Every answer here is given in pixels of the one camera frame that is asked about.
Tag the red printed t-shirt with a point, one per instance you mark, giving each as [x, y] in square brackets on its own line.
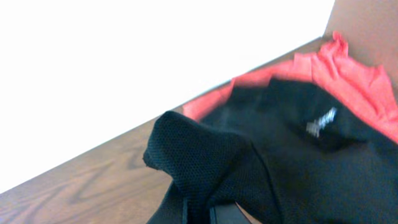
[366, 91]

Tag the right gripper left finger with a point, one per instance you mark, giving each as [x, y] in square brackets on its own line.
[172, 210]

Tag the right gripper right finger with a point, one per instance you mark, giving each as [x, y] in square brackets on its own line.
[227, 214]

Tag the black polo shirt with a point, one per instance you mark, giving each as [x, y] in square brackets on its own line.
[288, 152]

